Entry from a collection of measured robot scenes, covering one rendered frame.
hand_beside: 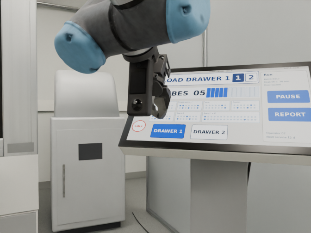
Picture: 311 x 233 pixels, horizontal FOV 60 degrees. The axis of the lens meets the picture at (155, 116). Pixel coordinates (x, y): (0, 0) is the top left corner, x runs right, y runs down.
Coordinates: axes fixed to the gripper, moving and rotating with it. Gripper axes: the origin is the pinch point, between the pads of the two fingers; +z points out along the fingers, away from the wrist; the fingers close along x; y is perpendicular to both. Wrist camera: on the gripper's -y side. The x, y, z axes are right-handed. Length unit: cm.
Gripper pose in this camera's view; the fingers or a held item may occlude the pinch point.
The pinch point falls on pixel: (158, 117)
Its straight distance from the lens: 67.1
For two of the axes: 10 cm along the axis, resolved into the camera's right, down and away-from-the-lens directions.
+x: -9.4, -0.2, 3.3
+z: 2.4, 6.3, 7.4
